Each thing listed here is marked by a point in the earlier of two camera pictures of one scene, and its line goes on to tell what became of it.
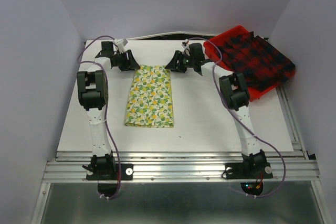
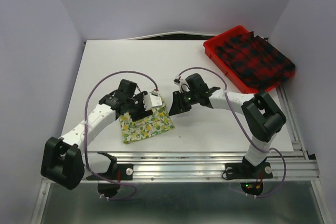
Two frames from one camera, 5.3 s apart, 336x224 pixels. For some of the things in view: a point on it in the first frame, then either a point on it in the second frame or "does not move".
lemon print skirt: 150,103 -> 132,130
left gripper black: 130,64 -> 142,113
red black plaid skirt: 261,63 does not move
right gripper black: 174,66 -> 177,106
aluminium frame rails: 299,167 does not move
